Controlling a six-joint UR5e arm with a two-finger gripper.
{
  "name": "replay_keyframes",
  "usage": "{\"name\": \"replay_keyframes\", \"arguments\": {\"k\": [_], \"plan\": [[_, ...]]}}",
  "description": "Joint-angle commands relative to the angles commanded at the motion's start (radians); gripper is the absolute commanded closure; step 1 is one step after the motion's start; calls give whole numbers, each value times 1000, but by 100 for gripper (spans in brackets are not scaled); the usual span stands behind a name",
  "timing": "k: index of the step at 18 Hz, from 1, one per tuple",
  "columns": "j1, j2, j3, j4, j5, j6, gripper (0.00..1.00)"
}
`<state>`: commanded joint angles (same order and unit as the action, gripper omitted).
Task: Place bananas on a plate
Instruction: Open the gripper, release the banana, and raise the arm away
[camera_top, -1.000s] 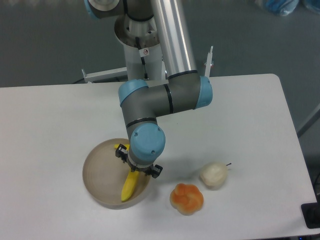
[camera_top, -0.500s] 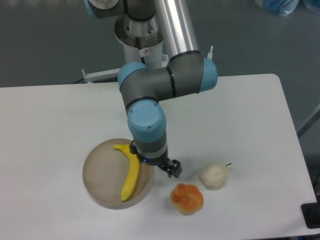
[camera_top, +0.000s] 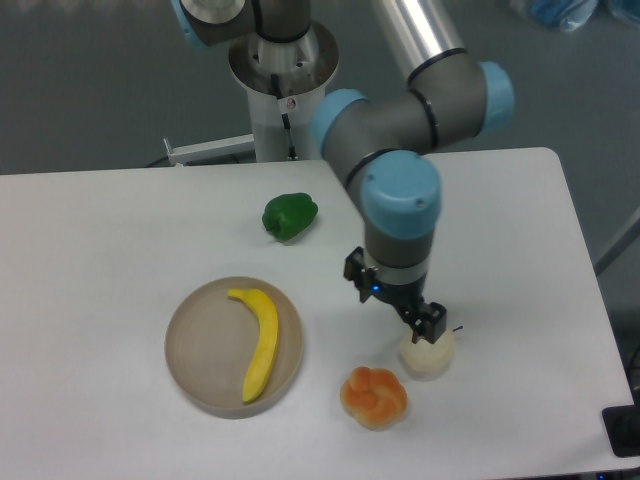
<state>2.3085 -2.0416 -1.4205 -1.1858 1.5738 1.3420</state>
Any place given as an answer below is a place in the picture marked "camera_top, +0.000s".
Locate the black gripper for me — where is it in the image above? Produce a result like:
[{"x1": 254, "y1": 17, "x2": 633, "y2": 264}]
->
[{"x1": 343, "y1": 246, "x2": 447, "y2": 344}]

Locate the yellow toy banana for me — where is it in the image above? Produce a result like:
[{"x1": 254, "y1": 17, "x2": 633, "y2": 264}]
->
[{"x1": 227, "y1": 288, "x2": 279, "y2": 403}]

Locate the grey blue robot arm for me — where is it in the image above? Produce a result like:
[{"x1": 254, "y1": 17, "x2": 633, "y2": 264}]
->
[{"x1": 173, "y1": 1, "x2": 514, "y2": 343}]

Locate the beige round plate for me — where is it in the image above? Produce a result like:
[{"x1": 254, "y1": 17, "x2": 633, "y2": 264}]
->
[{"x1": 165, "y1": 277, "x2": 304, "y2": 419}]

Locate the white toy pear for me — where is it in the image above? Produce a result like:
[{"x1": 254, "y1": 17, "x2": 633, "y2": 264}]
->
[{"x1": 399, "y1": 329, "x2": 456, "y2": 378}]

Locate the orange knotted toy bread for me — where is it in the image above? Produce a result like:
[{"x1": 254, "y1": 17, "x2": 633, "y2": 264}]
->
[{"x1": 340, "y1": 366, "x2": 408, "y2": 429}]

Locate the green toy bell pepper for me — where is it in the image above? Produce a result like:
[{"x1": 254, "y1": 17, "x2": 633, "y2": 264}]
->
[{"x1": 261, "y1": 192, "x2": 319, "y2": 242}]

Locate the black device at edge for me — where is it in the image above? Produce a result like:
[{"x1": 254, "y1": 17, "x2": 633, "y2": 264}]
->
[{"x1": 602, "y1": 405, "x2": 639, "y2": 458}]

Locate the blue plastic bag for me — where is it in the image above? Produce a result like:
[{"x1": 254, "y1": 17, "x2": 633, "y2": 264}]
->
[{"x1": 508, "y1": 0, "x2": 598, "y2": 33}]

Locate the black base cable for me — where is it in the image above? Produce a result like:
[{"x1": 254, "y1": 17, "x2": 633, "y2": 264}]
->
[{"x1": 270, "y1": 73, "x2": 300, "y2": 161}]

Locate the white metal bracket left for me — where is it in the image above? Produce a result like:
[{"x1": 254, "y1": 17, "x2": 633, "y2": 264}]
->
[{"x1": 163, "y1": 134, "x2": 255, "y2": 166}]

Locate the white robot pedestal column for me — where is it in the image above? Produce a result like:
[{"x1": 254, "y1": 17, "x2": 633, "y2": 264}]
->
[{"x1": 229, "y1": 21, "x2": 339, "y2": 162}]

